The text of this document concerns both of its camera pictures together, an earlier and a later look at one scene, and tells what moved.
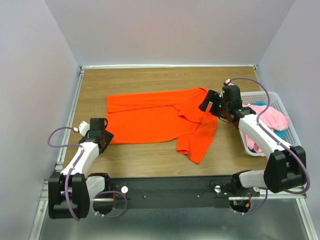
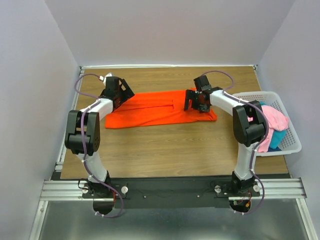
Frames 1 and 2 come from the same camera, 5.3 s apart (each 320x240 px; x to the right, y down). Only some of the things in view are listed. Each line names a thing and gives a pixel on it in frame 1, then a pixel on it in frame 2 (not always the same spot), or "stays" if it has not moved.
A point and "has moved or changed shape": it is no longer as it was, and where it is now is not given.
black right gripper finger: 212,103 -> 193,95
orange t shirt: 155,116 has moved or changed shape
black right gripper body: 225,107 -> 203,107
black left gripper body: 108,136 -> 123,95
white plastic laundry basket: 272,100 stays
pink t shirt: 272,117 stays
